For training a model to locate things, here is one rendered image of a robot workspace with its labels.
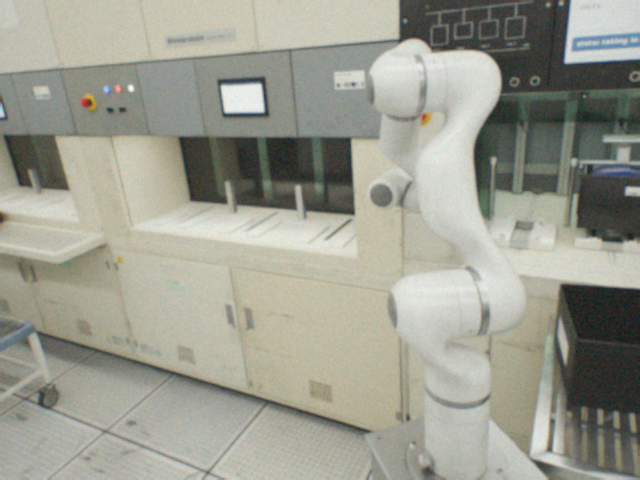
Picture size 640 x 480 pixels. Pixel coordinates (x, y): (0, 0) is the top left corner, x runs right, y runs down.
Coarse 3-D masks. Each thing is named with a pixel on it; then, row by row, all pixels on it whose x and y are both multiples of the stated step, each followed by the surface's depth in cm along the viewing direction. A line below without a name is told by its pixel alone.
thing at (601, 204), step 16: (624, 144) 153; (592, 160) 161; (608, 160) 159; (624, 160) 155; (592, 176) 153; (608, 176) 151; (624, 176) 149; (592, 192) 155; (608, 192) 153; (624, 192) 151; (592, 208) 157; (608, 208) 154; (624, 208) 152; (592, 224) 158; (608, 224) 156; (624, 224) 154
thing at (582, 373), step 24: (576, 288) 128; (600, 288) 126; (624, 288) 124; (576, 312) 130; (600, 312) 128; (624, 312) 126; (576, 336) 106; (600, 336) 131; (624, 336) 129; (576, 360) 107; (600, 360) 105; (624, 360) 103; (576, 384) 109; (600, 384) 107; (624, 384) 105; (600, 408) 109; (624, 408) 107
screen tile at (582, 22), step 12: (576, 0) 118; (588, 0) 117; (600, 0) 116; (624, 0) 114; (576, 12) 119; (588, 12) 118; (600, 12) 117; (612, 12) 116; (624, 12) 115; (576, 24) 120; (588, 24) 119; (600, 24) 118; (612, 24) 117; (624, 24) 116
